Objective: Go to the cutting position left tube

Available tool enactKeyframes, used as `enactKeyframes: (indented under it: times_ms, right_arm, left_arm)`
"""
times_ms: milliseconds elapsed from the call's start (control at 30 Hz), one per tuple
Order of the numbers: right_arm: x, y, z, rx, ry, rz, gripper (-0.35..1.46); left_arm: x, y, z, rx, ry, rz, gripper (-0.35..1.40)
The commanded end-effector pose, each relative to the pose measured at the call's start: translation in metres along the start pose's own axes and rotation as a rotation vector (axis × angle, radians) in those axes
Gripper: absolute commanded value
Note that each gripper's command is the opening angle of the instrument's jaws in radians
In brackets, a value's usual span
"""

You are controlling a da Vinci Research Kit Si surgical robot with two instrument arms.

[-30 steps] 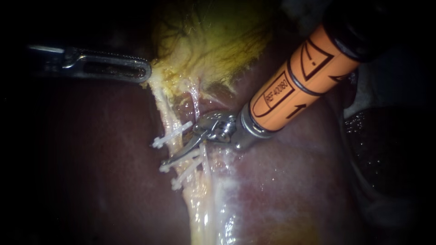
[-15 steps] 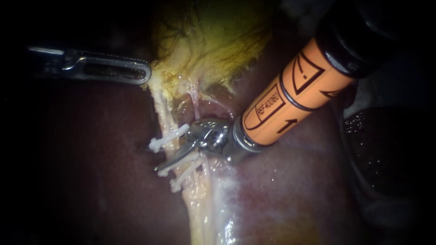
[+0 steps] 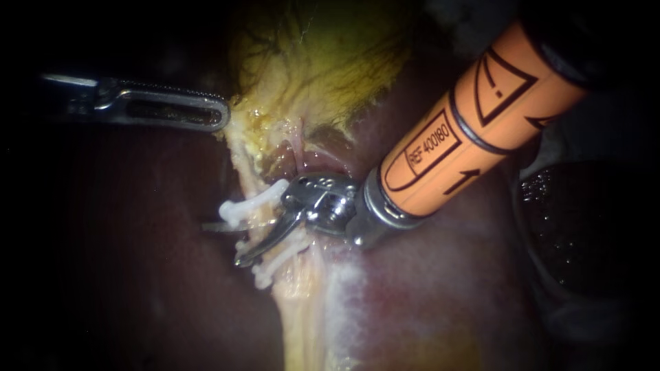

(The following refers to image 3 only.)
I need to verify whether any right arm instrument jaw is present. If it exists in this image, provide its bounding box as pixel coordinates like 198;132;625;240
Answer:
233;209;306;269
201;219;281;234

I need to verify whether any left arm instrument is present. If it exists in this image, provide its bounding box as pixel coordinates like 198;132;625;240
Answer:
40;73;126;124

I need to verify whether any right arm instrument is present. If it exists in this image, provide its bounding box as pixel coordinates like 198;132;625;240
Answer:
280;164;430;252

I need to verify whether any left arm instrument jaw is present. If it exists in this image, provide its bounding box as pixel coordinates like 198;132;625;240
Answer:
104;85;232;133

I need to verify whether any gallbladder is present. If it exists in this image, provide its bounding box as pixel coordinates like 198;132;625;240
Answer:
222;0;416;171

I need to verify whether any thin tube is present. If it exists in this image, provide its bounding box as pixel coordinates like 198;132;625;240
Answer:
225;121;274;258
289;121;309;179

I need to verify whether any white clip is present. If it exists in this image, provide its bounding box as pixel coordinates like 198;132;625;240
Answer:
251;239;316;291
218;178;291;229

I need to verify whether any pale fatty tissue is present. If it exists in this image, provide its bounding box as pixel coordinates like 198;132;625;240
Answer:
270;242;367;371

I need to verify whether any dark red liver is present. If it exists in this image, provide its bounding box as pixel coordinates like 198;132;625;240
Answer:
51;20;646;371

